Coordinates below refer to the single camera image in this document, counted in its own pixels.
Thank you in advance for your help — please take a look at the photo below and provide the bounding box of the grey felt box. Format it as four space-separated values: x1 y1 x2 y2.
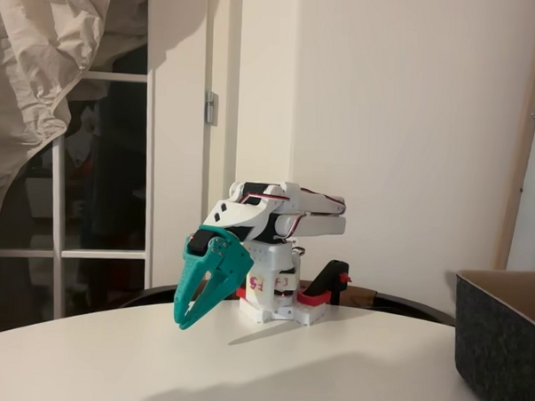
450 268 535 401

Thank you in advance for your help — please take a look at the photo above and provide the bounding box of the white framed glass door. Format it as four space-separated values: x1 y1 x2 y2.
0 37 164 325

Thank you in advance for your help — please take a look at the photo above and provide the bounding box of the silver door hinge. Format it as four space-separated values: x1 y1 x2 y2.
202 90 220 126

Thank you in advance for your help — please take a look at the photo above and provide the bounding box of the beige crumpled curtain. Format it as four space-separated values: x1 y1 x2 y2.
0 0 151 345

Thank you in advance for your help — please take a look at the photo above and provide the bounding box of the wooden frame with frosted panel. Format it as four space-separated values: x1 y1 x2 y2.
492 0 535 273

